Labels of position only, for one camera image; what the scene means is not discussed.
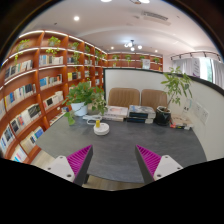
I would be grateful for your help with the left stack of books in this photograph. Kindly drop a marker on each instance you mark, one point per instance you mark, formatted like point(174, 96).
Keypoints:
point(115, 113)

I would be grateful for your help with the right tan chair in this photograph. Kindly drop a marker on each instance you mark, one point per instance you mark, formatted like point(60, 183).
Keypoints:
point(153, 98)

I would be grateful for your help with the books beside black pot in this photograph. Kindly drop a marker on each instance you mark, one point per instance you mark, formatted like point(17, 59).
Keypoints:
point(179, 122)

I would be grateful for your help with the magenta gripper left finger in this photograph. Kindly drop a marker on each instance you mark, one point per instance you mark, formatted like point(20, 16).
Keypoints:
point(73, 167)

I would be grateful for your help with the tall plant in black pot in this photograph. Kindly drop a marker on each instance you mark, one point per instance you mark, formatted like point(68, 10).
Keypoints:
point(176, 84)

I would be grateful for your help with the white wall socket panel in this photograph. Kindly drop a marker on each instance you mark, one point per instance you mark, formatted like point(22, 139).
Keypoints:
point(201, 113)

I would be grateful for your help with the right dark stack of books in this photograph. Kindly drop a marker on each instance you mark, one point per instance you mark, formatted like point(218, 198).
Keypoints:
point(141, 114)

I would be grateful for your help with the leafy plant in white pot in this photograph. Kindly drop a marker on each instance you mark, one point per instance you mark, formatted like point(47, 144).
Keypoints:
point(83, 95)

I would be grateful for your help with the white power strip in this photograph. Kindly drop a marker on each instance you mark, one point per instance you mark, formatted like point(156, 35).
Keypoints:
point(92, 117)

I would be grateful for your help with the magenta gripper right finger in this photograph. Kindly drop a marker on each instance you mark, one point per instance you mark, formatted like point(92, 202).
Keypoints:
point(153, 166)

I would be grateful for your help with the round white charger base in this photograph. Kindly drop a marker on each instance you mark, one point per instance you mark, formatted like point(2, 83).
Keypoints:
point(103, 129)

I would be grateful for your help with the small yellow charger plug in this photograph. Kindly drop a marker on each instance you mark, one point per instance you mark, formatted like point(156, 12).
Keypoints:
point(98, 123)

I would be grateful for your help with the orange wooden bookshelf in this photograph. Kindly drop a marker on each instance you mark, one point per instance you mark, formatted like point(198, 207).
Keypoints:
point(35, 77)

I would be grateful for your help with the ceiling chandelier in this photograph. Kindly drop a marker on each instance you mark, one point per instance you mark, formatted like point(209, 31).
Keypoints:
point(132, 46)

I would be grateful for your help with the white curtain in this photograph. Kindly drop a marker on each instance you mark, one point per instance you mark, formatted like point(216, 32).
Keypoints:
point(204, 68)

